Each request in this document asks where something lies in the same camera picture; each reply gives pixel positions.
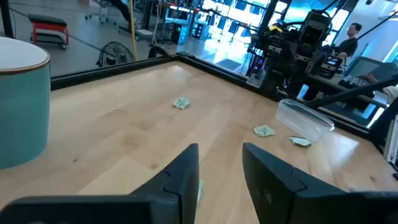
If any teal cup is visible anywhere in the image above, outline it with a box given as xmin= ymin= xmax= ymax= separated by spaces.
xmin=0 ymin=36 xmax=52 ymax=170

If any red rolling cart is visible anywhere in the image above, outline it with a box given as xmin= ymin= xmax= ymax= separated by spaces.
xmin=27 ymin=13 xmax=70 ymax=50

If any clear plastic container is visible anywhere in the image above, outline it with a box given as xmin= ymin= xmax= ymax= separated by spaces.
xmin=275 ymin=98 xmax=335 ymax=142

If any black floor fan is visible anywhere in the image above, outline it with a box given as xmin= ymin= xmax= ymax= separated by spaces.
xmin=95 ymin=40 xmax=136 ymax=68

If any grey desk monitor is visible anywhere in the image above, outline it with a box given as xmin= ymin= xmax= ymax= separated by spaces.
xmin=345 ymin=55 xmax=398 ymax=83

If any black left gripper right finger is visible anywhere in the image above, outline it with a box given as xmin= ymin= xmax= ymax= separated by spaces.
xmin=242 ymin=142 xmax=398 ymax=224

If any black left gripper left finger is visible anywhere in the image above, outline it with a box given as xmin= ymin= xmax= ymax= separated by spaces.
xmin=0 ymin=143 xmax=200 ymax=224

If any yellow hanging hose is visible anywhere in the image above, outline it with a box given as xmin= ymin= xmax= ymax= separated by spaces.
xmin=129 ymin=0 xmax=139 ymax=62

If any computer tower with lights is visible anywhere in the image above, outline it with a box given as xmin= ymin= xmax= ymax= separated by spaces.
xmin=170 ymin=23 xmax=191 ymax=45

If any person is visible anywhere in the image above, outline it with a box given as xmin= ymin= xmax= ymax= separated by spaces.
xmin=334 ymin=22 xmax=363 ymax=60

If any black frame strut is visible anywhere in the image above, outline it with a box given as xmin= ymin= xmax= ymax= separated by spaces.
xmin=306 ymin=76 xmax=398 ymax=110

